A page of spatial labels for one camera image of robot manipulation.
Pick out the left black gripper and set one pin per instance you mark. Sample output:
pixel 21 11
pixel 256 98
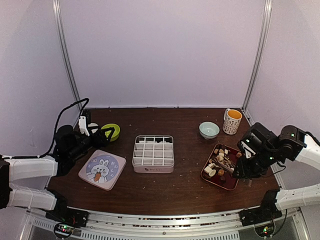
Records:
pixel 103 142

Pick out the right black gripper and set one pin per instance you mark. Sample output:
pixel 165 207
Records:
pixel 245 172

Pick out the metal tongs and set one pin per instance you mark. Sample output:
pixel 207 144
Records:
pixel 224 163

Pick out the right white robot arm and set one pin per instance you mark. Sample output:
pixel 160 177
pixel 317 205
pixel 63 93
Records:
pixel 302 181

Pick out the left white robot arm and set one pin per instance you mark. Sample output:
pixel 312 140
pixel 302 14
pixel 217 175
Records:
pixel 13 168

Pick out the dark red chocolate tray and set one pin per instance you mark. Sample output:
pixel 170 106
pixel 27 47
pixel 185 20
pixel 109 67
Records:
pixel 219 168

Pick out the lime green bowl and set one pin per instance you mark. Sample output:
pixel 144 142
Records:
pixel 116 132

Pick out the black white small bowl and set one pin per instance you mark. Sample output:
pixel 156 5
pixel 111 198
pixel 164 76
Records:
pixel 93 125

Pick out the bunny picture tin lid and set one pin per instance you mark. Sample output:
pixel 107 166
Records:
pixel 102 169

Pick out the floral mug orange inside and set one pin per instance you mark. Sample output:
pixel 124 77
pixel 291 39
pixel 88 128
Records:
pixel 231 121

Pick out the pink compartment tin box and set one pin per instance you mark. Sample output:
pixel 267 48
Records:
pixel 153 154

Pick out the pale blue ceramic bowl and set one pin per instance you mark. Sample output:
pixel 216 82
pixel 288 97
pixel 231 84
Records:
pixel 209 130

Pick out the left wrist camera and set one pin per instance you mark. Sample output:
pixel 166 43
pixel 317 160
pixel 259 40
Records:
pixel 84 121

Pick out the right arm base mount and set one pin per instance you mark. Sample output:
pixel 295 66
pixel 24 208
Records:
pixel 262 219

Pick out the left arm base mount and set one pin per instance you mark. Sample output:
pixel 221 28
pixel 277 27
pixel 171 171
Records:
pixel 68 221

